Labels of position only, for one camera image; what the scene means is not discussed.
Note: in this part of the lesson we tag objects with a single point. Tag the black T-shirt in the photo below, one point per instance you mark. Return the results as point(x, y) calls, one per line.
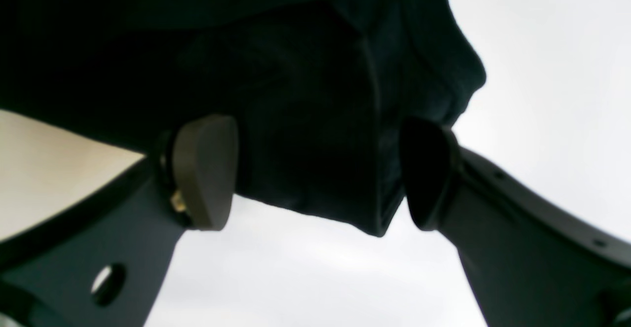
point(318, 87)

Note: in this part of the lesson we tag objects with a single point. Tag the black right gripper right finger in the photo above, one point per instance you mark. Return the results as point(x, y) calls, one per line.
point(528, 263)

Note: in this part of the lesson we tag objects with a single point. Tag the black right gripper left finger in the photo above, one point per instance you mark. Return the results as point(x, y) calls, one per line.
point(102, 262)

